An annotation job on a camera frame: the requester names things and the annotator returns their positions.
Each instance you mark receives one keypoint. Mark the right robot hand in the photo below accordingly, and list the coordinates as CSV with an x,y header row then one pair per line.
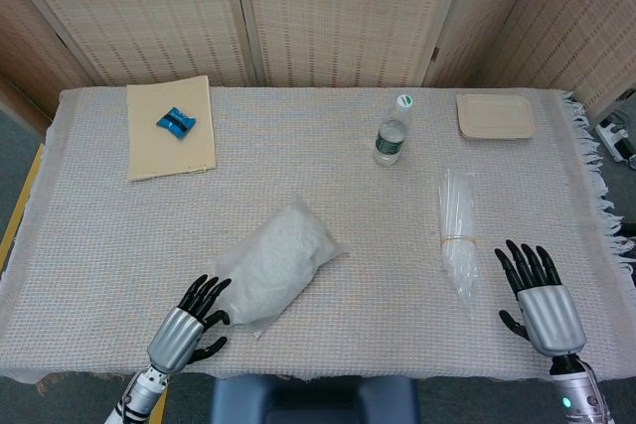
x,y
549,312

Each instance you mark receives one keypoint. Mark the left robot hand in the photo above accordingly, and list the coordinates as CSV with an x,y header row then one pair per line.
x,y
179,332

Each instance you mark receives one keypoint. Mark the transparent plastic bag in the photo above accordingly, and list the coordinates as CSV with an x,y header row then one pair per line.
x,y
278,265

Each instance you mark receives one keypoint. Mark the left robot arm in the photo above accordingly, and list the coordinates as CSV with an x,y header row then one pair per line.
x,y
136,396

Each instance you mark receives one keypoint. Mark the yellow rubber band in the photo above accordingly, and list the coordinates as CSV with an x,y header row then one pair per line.
x,y
459,238

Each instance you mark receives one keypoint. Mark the bundle of clear plastic bags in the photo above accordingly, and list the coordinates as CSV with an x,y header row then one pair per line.
x,y
458,233

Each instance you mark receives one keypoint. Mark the blue chair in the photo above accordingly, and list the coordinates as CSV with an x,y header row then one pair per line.
x,y
313,400

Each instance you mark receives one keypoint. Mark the woven white tablecloth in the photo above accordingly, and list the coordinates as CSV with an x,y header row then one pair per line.
x,y
318,230

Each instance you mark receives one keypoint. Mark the white device on floor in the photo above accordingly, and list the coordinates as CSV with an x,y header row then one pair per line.
x,y
616,133

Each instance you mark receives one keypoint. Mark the beige lidded food container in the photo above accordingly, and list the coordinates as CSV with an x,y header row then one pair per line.
x,y
495,117

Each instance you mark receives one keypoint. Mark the blue snack packet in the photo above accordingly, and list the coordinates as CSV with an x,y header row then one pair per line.
x,y
176,123

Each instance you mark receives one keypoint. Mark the clear plastic water bottle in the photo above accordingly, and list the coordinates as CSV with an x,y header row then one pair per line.
x,y
393,133

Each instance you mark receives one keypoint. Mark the woven folding screen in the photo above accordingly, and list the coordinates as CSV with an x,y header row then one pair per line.
x,y
318,17

